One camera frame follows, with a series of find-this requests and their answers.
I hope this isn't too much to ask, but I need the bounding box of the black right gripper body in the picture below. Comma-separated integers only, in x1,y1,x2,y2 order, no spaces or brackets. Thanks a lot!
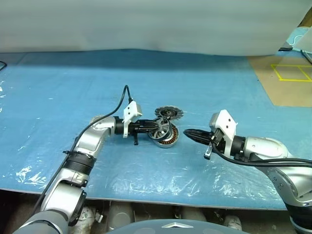
203,128,227,160

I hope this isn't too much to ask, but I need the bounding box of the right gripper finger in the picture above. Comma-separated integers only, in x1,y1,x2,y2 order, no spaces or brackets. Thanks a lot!
183,128,215,137
185,134,213,145

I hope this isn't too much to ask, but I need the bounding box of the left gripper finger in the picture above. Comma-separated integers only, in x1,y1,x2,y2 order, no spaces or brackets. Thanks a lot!
140,118,163,127
140,126,159,134

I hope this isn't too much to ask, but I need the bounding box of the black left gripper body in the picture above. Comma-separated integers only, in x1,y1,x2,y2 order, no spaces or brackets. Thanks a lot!
127,119,148,146

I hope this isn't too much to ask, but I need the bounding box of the silver spoked motor cover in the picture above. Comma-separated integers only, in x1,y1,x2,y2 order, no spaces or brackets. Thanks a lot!
148,116,171,141

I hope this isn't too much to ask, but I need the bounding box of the toothed silver rotor disc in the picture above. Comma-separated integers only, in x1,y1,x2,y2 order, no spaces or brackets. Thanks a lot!
154,105,184,120

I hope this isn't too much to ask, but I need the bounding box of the motor stator with copper windings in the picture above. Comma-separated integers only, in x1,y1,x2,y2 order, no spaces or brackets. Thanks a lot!
153,121,180,149

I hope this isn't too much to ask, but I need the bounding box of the grey rounded shape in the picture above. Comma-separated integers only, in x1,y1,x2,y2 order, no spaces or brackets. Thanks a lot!
181,207,208,222
223,214,243,231
108,201,135,231
73,206,96,234

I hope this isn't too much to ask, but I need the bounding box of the brown cardboard sheet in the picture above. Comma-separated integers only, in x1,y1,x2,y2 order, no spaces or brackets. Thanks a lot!
246,51,312,107

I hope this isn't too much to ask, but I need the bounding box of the blue table mat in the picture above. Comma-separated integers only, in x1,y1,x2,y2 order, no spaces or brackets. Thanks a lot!
0,48,286,210

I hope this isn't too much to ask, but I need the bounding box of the grey robot torso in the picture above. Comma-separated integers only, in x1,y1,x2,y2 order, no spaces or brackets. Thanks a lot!
104,218,252,234

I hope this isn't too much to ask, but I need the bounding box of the white foam sheet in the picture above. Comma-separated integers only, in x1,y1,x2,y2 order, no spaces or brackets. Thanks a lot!
0,0,312,58

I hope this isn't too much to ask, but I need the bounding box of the blue board with white line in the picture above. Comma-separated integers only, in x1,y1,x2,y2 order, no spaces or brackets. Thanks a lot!
285,25,308,49

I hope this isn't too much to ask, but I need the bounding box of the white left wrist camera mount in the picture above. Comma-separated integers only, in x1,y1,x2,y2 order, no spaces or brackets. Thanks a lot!
122,101,143,139

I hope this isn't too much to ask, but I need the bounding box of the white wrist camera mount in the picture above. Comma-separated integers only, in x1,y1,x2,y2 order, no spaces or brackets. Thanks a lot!
209,109,238,156
122,101,143,139

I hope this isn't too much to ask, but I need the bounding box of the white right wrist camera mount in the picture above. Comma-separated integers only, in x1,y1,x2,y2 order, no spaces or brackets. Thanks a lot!
209,109,238,156

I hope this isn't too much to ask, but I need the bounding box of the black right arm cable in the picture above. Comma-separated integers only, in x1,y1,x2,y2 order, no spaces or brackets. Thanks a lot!
212,142,312,169

